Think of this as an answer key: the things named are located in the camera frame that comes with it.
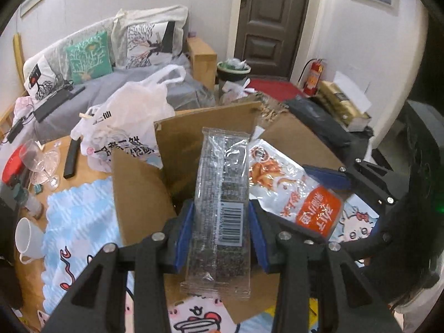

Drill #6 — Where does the small spice bottle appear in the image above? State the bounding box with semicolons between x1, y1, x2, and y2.
13;183;43;220

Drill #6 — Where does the teal deer cushion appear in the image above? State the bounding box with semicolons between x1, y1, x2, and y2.
65;30;113;84

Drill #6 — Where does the white red print cushion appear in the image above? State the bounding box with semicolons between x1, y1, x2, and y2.
24;55;63;104

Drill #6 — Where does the black laptop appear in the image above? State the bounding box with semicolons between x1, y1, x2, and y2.
34;87;86;123

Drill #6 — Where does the black remote control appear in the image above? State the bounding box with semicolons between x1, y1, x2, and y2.
63;138;81;180

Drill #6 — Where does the red fire extinguisher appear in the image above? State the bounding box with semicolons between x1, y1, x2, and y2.
303;59;324;96

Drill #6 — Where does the grey sofa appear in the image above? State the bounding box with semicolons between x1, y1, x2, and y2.
1;17;215;148

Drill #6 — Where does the open cardboard box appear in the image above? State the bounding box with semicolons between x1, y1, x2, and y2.
110;93;345;325

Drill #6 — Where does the blue cartoon tablecloth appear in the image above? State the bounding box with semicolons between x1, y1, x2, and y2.
37;176;381;333

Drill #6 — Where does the green trash bin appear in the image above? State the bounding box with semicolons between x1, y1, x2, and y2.
217;58;251;89

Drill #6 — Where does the wooden side box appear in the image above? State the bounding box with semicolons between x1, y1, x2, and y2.
187;37;218;90

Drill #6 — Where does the white ceramic mug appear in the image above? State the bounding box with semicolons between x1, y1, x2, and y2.
14;217;44;265

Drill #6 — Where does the clear seaweed snack packet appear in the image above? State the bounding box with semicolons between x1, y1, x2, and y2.
181;128;251;300

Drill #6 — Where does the tissue box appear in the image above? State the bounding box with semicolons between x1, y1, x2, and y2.
317;71;372;132

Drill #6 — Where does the dark brown door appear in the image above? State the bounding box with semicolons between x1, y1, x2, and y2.
234;0;309;80

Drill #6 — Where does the clear wine glass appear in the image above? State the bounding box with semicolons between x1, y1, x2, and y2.
19;140;60;191

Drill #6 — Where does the black plastic bag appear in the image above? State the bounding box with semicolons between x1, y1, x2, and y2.
284;96;373;164

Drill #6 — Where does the orange white chicken snack packet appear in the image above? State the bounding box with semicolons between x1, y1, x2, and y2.
248;139;343;239

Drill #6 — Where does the white plastic shopping bag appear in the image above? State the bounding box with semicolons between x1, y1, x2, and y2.
70;64;186;173

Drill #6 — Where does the white black tree cushion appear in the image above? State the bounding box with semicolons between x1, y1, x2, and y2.
126;21;175;69

